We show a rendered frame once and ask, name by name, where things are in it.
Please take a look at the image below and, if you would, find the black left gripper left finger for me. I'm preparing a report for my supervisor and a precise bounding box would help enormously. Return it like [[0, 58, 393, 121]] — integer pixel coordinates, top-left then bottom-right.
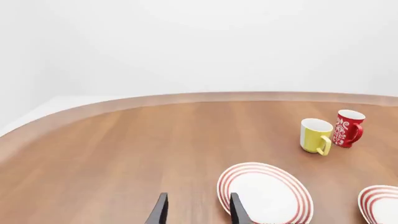
[[146, 192, 169, 224]]

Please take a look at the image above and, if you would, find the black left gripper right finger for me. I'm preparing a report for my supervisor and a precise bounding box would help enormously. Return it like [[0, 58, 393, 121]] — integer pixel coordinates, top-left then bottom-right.
[[230, 192, 254, 224]]

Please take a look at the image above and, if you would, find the white plate with red rings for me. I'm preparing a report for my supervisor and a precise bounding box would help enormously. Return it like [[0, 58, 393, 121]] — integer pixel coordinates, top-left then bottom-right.
[[357, 185, 398, 224], [216, 162, 314, 224]]

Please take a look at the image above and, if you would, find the yellow and white mug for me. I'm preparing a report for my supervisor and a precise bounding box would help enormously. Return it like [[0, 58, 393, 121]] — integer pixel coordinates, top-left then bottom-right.
[[299, 118, 334, 157]]

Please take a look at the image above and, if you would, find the red and white patterned mug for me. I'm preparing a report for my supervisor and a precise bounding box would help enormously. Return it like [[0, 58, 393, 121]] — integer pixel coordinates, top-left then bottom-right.
[[331, 109, 366, 149]]

